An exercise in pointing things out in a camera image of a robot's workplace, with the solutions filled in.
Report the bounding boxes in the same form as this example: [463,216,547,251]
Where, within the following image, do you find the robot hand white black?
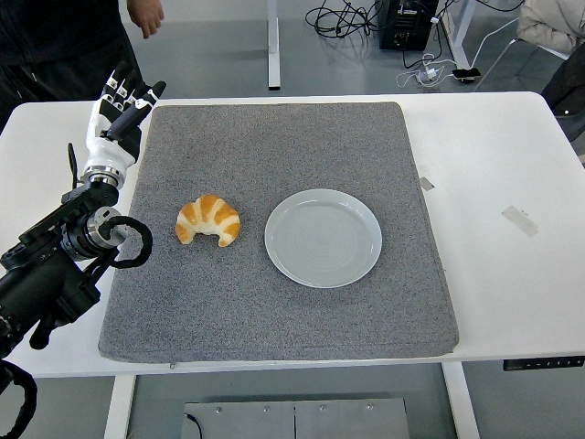
[83,60,167,172]

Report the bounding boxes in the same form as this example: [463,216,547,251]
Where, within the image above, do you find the croissant bread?
[175,194,241,249]

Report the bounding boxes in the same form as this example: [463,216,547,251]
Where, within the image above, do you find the pale grey round plate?
[264,187,384,289]

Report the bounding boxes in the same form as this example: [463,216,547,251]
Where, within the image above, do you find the grey metal plate with screws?
[181,397,410,439]

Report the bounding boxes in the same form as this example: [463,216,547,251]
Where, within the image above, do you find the person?
[0,0,146,134]

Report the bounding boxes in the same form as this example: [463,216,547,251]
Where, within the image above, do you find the person's hand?
[126,0,165,39]

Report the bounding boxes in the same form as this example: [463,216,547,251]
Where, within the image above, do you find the grey fabric mat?
[98,101,460,369]

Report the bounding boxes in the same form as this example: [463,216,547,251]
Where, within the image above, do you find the white background desk leg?
[443,0,473,70]
[266,0,282,91]

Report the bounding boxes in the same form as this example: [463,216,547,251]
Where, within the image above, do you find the white table leg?
[440,363,482,439]
[102,375,138,439]

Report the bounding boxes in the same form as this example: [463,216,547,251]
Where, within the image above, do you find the black computer tower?
[378,0,440,52]

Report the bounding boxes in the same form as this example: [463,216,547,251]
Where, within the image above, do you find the black smartphone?
[451,67,483,84]

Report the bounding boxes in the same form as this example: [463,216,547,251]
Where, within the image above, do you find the white padded jacket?
[516,0,585,57]

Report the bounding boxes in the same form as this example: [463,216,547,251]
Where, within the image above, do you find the black garment on chair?
[540,53,585,166]

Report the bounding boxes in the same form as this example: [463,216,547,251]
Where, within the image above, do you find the black desk control panel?
[503,356,585,372]

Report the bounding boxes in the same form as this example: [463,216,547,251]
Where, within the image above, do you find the black floor cables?
[304,0,383,38]

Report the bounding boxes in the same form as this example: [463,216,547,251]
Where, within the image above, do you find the thin black cable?
[183,413,203,439]

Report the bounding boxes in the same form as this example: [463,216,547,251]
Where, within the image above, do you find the white charging cable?
[395,53,458,91]

